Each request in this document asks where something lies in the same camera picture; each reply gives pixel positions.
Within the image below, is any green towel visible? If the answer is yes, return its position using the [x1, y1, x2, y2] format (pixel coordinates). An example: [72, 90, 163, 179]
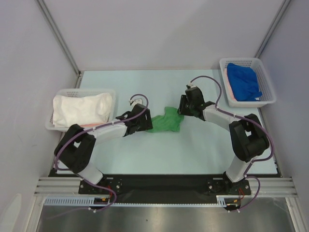
[147, 106, 184, 133]

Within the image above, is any white towel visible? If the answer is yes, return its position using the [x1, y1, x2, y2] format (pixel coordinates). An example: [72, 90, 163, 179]
[53, 93, 112, 127]

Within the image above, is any pink terry towel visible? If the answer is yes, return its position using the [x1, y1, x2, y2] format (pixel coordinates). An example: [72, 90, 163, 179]
[80, 123, 105, 128]

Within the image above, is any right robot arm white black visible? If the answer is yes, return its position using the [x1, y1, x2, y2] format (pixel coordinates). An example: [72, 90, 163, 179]
[178, 87, 269, 194]

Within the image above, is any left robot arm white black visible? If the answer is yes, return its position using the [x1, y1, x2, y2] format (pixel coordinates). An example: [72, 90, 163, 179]
[54, 103, 153, 193]

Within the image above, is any white basket with towels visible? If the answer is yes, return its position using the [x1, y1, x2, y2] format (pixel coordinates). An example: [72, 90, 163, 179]
[219, 58, 277, 108]

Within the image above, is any light pink towel in basket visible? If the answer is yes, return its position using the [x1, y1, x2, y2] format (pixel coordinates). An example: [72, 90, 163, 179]
[224, 68, 236, 101]

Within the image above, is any blue towel in basket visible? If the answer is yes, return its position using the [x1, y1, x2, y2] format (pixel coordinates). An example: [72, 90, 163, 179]
[226, 63, 262, 102]

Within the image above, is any empty white plastic basket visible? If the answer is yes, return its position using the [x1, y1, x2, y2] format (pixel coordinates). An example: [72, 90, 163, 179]
[45, 88, 116, 131]

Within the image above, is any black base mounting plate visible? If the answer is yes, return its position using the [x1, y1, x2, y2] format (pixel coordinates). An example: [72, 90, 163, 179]
[48, 169, 282, 204]

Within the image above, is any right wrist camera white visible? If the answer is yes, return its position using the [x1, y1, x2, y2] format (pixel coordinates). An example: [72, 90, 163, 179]
[186, 82, 196, 89]

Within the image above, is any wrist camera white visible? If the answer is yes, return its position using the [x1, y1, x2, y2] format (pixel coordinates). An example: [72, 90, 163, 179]
[186, 82, 196, 89]
[129, 98, 143, 107]

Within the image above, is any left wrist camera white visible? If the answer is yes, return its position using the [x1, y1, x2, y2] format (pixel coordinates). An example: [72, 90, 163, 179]
[129, 98, 143, 107]

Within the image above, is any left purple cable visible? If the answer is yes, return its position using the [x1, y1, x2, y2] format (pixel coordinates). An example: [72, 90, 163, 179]
[54, 93, 149, 219]

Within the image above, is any purple cable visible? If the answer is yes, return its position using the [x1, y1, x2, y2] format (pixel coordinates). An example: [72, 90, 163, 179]
[54, 93, 149, 219]
[190, 75, 276, 213]

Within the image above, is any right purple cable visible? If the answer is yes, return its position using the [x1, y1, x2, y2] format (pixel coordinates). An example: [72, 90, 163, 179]
[190, 75, 276, 213]

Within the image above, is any white slotted cable duct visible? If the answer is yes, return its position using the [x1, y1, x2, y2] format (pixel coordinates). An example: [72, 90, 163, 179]
[44, 196, 231, 207]

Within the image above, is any right aluminium corner post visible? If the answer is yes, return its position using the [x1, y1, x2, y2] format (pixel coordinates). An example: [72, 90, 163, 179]
[254, 0, 293, 58]

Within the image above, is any aluminium corner post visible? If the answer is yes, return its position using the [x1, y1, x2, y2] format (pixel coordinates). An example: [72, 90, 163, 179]
[254, 0, 293, 58]
[35, 0, 80, 76]

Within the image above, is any left aluminium corner post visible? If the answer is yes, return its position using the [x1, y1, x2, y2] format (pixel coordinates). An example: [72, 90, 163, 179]
[35, 0, 80, 76]

